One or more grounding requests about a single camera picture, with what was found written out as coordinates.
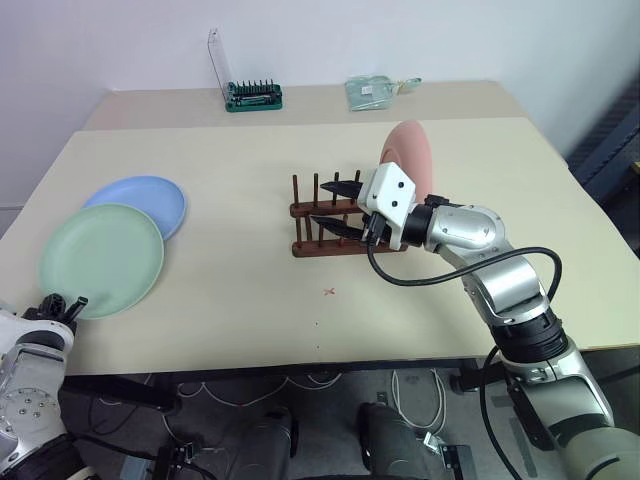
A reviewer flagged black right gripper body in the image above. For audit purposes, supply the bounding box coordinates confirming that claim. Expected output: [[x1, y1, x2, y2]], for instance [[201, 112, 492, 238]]
[[356, 199, 390, 248]]

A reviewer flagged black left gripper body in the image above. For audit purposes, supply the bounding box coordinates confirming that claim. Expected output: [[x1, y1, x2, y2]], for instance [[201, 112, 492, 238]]
[[23, 293, 79, 332]]

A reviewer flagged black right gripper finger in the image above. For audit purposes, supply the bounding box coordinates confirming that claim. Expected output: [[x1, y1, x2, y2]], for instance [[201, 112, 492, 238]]
[[319, 180, 365, 199], [310, 214, 367, 241]]

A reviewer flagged green plate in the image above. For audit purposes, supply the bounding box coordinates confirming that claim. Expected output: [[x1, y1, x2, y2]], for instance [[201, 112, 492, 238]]
[[38, 202, 166, 322]]

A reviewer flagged pink plate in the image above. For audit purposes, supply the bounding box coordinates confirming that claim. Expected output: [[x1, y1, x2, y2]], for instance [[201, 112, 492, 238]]
[[377, 120, 436, 202]]

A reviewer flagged wooden dish rack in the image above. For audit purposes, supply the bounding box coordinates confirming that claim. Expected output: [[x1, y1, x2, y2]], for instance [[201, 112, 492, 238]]
[[289, 169, 409, 259]]

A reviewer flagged clear plastic bag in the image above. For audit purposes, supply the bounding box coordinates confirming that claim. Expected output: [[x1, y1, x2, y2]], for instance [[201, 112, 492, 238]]
[[344, 74, 397, 112]]

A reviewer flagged green screwdriver bit set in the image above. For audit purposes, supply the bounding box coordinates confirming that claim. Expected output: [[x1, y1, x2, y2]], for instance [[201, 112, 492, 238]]
[[206, 26, 285, 114]]

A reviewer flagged blue plate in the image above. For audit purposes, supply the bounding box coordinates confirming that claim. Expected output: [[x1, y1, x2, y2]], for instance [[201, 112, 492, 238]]
[[81, 174, 189, 242]]

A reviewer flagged dark rounded robot leg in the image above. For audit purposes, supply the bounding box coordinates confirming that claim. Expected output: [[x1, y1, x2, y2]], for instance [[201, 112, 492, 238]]
[[238, 405, 302, 480], [355, 401, 444, 480]]

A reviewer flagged dark blue crate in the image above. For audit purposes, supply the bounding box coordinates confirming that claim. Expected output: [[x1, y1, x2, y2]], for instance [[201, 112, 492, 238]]
[[567, 83, 640, 205]]

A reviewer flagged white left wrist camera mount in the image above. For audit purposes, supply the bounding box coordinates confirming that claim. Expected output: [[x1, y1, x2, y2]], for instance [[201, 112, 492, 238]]
[[0, 298, 74, 351]]

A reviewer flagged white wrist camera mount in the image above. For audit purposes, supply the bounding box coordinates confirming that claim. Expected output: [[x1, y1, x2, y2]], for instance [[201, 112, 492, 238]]
[[355, 162, 419, 252], [0, 298, 74, 351]]

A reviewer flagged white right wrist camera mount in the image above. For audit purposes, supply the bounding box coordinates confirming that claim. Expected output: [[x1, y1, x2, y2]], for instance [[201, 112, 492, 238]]
[[355, 162, 419, 252]]

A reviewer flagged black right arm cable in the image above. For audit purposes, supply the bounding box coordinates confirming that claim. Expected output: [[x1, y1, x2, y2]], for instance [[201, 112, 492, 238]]
[[366, 227, 565, 480]]

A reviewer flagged black table frame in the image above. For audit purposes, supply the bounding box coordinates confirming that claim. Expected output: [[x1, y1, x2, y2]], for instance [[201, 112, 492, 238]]
[[58, 357, 496, 415]]

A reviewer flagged white cord loop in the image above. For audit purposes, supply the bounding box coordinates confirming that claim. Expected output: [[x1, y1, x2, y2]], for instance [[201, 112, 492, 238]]
[[389, 368, 448, 434]]

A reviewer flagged thin white cable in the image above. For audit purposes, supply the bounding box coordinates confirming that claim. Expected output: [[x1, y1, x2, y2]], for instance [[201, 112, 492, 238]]
[[177, 372, 346, 409]]

